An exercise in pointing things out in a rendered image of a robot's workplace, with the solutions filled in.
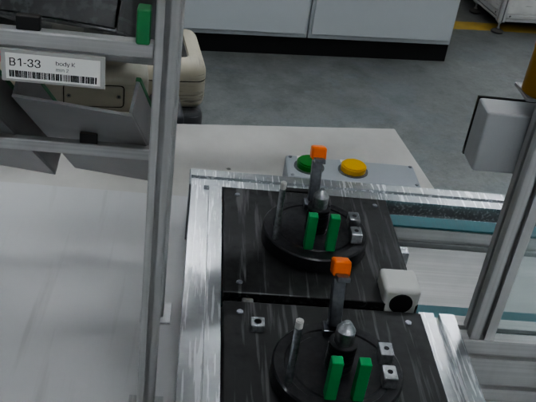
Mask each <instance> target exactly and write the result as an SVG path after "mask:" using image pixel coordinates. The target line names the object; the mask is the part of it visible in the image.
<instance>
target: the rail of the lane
mask: <svg viewBox="0 0 536 402"><path fill-rule="evenodd" d="M283 180H284V181H286V182H287V186H286V192H293V193H303V194H308V192H309V179H307V178H298V177H288V176H279V175H260V174H250V173H241V172H231V171H212V170H203V169H193V168H192V169H190V178H189V188H188V197H187V217H186V226H185V237H184V239H187V224H188V214H189V204H190V194H191V185H192V184H197V185H203V189H206V190H209V186H217V187H222V201H223V188H224V187H235V188H245V189H255V190H265V191H279V190H280V184H281V182H282V181H283ZM320 188H324V189H325V190H326V191H327V193H328V195H332V196H342V197H352V198H362V199H381V200H385V201H386V203H387V206H388V210H389V214H390V215H404V216H415V217H424V218H435V219H454V220H464V221H475V222H485V223H497V221H498V218H499V214H500V211H501V209H502V206H503V202H504V199H505V197H506V195H498V194H488V193H478V192H469V191H450V190H440V189H431V188H421V187H403V186H393V185H383V184H374V183H355V182H345V181H336V180H326V179H321V186H320Z"/></svg>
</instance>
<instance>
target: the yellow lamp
mask: <svg viewBox="0 0 536 402"><path fill-rule="evenodd" d="M522 90H523V92H524V93H525V94H527V95H528V96H530V97H533V98H534V99H536V43H535V45H534V50H533V53H532V55H531V58H530V62H529V65H528V68H527V71H526V75H525V77H524V81H523V83H522Z"/></svg>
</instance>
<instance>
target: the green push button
mask: <svg viewBox="0 0 536 402"><path fill-rule="evenodd" d="M311 164H312V158H311V157H310V155H303V156H300V157H298V161H297V166H298V168H299V169H301V170H303V171H307V172H311Z"/></svg>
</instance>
